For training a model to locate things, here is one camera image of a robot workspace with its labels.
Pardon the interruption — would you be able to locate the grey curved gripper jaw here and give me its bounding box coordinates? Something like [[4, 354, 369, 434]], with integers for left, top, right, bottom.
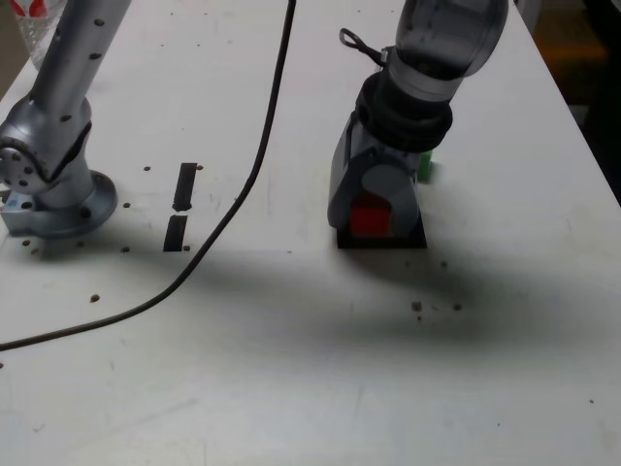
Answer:
[[326, 112, 377, 240], [359, 148, 424, 240]]

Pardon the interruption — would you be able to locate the green cube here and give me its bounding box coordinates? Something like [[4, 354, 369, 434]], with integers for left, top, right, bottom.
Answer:
[[416, 149, 437, 184]]

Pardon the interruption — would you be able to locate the red cube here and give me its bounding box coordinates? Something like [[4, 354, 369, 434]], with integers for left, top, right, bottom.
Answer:
[[349, 192, 393, 239]]

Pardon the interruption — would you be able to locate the black tape square outline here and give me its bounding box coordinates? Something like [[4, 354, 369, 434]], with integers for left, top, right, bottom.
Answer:
[[336, 203, 429, 251]]

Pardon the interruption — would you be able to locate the black tape strip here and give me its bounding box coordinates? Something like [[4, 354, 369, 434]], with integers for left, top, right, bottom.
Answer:
[[162, 162, 199, 253]]

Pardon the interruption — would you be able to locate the clear plastic bottle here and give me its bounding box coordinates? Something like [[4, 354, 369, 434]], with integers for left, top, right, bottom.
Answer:
[[12, 0, 67, 69]]

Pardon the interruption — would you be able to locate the long black cable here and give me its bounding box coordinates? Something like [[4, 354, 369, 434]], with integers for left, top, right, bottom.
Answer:
[[0, 0, 298, 353]]

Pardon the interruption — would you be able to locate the thin black cable loop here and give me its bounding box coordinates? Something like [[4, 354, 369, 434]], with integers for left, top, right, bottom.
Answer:
[[338, 27, 389, 67]]

